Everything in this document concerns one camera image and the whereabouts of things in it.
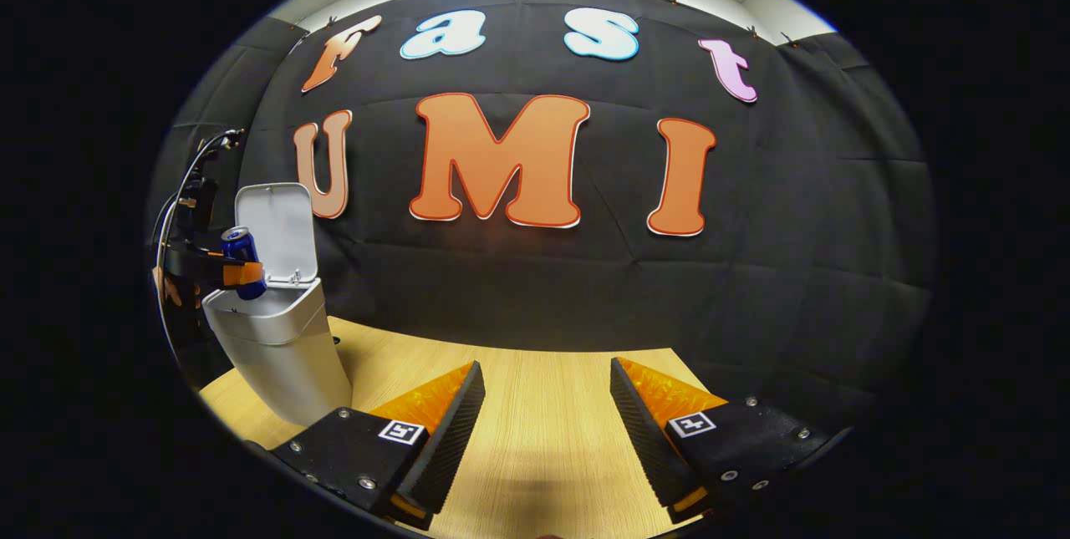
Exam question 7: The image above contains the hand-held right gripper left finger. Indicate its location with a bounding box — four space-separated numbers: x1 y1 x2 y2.
272 361 487 531

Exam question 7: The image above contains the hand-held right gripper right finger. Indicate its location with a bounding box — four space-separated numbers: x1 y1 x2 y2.
609 357 849 523

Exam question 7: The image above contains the blue pop can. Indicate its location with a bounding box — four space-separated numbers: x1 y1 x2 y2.
221 226 268 301

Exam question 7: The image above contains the white desktop garbage bin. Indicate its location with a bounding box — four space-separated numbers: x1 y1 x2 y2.
201 181 354 427

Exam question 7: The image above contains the wooden desktop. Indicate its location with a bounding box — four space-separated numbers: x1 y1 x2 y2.
199 316 728 539

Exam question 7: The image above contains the black backdrop cloth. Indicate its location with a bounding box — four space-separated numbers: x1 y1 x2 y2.
150 0 937 431

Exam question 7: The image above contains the black hand-held gripper cable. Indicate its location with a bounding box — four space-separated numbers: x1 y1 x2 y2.
153 128 246 356

